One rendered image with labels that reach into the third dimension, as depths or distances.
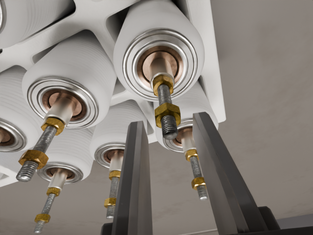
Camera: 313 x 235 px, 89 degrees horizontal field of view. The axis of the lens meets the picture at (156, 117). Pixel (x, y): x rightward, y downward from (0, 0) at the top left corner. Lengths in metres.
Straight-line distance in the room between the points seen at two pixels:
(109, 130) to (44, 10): 0.16
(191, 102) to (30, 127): 0.22
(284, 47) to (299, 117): 0.33
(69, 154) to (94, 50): 0.18
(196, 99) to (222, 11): 0.25
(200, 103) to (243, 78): 0.32
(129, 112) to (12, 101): 0.16
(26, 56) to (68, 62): 0.10
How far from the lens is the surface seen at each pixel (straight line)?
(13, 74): 0.32
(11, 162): 0.57
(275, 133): 0.81
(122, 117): 0.27
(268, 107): 0.67
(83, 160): 0.32
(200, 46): 0.17
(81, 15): 0.24
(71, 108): 0.20
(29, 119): 0.28
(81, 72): 0.19
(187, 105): 0.22
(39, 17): 0.21
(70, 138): 0.33
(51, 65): 0.20
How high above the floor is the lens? 0.40
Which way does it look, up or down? 47 degrees down
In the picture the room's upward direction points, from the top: 175 degrees clockwise
